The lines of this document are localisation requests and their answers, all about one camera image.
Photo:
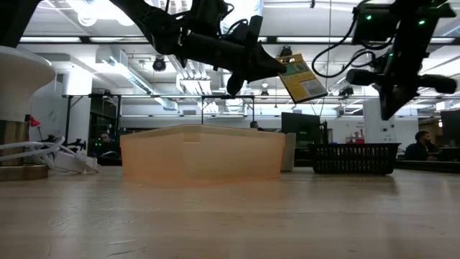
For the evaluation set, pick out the yellow green crayon box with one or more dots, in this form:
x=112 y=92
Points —
x=302 y=81

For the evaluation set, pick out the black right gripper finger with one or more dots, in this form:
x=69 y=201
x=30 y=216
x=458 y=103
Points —
x=391 y=100

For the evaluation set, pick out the person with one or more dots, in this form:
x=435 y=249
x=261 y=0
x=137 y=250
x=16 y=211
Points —
x=418 y=149
x=254 y=125
x=105 y=144

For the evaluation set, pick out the black monitor back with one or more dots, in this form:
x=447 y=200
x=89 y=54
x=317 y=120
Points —
x=300 y=126

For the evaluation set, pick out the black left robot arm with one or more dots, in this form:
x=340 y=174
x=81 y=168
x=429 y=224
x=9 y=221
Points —
x=158 y=25

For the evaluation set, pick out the black metal rack frame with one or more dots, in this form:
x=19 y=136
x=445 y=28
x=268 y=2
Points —
x=161 y=96

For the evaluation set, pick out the black desk monitor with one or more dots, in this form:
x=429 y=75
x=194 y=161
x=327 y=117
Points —
x=451 y=127

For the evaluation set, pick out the red desk lamp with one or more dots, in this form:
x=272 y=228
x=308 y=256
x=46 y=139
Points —
x=34 y=121

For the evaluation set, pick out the black ceiling camera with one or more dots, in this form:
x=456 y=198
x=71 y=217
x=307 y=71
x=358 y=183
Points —
x=285 y=51
x=159 y=64

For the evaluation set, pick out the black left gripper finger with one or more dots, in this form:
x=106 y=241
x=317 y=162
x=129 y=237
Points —
x=266 y=75
x=271 y=61

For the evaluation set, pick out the black plastic mesh basket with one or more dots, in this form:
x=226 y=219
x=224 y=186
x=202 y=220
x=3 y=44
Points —
x=354 y=158

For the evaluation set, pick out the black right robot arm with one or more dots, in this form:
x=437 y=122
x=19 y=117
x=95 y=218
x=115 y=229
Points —
x=406 y=21

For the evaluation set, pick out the orange translucent plastic bin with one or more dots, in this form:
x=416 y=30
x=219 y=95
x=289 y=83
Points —
x=201 y=154

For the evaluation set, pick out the white dome lamp wooden base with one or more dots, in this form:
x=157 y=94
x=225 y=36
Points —
x=21 y=79

